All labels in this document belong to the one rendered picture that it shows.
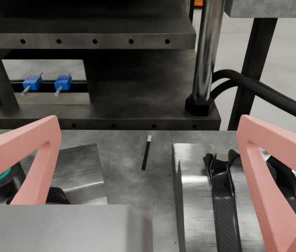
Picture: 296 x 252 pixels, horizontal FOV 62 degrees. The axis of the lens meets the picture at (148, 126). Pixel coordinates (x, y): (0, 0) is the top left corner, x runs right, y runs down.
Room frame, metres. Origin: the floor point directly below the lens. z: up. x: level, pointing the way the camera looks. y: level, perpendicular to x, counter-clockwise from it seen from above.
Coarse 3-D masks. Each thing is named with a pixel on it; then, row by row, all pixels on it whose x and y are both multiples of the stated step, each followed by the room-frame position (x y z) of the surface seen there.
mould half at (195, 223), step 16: (176, 144) 0.47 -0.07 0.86; (192, 144) 0.47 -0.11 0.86; (208, 144) 0.47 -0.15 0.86; (224, 144) 0.47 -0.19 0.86; (176, 160) 0.41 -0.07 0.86; (192, 160) 0.34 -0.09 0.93; (224, 160) 0.41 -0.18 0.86; (176, 176) 0.36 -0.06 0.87; (192, 176) 0.30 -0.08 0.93; (240, 176) 0.30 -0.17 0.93; (176, 192) 0.33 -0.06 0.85; (192, 192) 0.27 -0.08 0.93; (208, 192) 0.27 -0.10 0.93; (240, 192) 0.27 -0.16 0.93; (176, 208) 0.31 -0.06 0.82; (192, 208) 0.25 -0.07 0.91; (208, 208) 0.25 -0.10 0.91; (240, 208) 0.25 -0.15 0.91; (192, 224) 0.23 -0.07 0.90; (208, 224) 0.23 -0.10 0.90; (240, 224) 0.23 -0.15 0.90; (256, 224) 0.22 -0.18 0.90; (192, 240) 0.20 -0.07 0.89; (208, 240) 0.20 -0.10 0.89; (256, 240) 0.20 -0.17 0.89
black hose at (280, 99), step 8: (216, 72) 0.78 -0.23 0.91; (224, 72) 0.75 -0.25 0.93; (232, 72) 0.73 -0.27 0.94; (216, 80) 0.78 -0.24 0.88; (240, 80) 0.69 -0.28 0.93; (248, 80) 0.67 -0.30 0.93; (248, 88) 0.66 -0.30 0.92; (256, 88) 0.64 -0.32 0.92; (264, 88) 0.64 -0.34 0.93; (264, 96) 0.62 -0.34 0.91; (272, 96) 0.61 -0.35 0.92; (272, 104) 0.60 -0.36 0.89
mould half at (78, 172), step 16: (96, 144) 0.42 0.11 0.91; (32, 160) 0.37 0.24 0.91; (64, 160) 0.37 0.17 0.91; (80, 160) 0.37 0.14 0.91; (96, 160) 0.37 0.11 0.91; (64, 176) 0.32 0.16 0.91; (80, 176) 0.32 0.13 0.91; (96, 176) 0.32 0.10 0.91; (64, 192) 0.29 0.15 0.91; (80, 192) 0.29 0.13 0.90; (96, 192) 0.30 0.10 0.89
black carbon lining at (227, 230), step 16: (208, 160) 0.33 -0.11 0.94; (240, 160) 0.33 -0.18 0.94; (272, 160) 0.34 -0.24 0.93; (208, 176) 0.29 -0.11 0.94; (224, 176) 0.35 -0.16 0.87; (272, 176) 0.29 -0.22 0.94; (288, 176) 0.30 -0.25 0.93; (224, 192) 0.28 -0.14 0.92; (288, 192) 0.28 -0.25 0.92; (224, 208) 0.25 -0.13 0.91; (224, 224) 0.23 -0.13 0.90; (224, 240) 0.21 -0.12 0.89; (240, 240) 0.20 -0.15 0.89
